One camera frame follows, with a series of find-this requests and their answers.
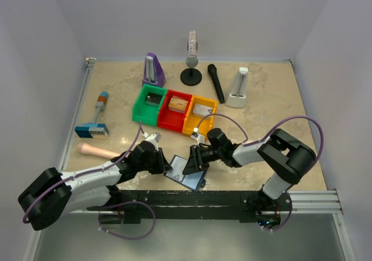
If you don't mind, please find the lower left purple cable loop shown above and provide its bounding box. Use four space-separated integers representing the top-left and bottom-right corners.
98 201 157 241

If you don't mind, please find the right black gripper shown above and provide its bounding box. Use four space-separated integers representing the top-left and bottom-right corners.
183 144 223 175

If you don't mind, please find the blue toy block hammer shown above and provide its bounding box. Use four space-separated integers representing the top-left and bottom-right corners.
74 91 109 139

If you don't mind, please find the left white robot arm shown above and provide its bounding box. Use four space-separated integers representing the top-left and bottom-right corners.
18 141 171 231

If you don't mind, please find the black handheld microphone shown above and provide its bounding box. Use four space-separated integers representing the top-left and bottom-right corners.
207 64 225 103

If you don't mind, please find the black card stack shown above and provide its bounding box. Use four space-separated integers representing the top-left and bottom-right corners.
145 92 163 107

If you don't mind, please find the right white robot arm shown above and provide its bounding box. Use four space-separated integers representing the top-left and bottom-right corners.
183 128 316 210

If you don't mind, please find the yellow plastic bin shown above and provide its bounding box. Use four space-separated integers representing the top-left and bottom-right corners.
182 95 217 137

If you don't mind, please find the orange card stack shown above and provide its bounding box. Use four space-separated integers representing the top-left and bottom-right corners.
168 96 188 113

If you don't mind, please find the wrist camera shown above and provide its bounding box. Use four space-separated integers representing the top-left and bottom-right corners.
142 132 162 151
191 127 205 145

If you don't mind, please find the glitter microphone on stand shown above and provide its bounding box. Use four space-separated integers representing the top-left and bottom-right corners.
185 30 198 68

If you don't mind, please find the black round microphone stand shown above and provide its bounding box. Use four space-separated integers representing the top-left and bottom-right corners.
180 68 202 86

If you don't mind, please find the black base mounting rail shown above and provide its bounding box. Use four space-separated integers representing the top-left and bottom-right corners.
88 190 292 224

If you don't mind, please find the purple metronome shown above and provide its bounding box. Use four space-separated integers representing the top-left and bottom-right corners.
142 52 166 88

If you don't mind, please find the white card stack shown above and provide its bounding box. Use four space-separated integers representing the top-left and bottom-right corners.
192 103 213 118

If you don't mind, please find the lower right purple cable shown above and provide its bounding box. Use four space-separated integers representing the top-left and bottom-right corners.
260 191 294 233

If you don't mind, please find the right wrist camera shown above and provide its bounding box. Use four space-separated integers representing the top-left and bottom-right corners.
191 127 205 145

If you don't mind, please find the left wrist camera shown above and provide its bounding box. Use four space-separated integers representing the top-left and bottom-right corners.
142 132 162 151

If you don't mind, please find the red plastic bin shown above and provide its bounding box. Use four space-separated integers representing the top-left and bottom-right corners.
157 90 192 133

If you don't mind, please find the white metronome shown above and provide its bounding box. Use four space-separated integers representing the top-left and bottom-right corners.
226 67 248 108

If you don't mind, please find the green plastic bin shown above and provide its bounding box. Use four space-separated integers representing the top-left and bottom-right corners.
132 84 167 126

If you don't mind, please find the navy blue card holder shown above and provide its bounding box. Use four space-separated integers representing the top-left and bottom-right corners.
163 154 208 192

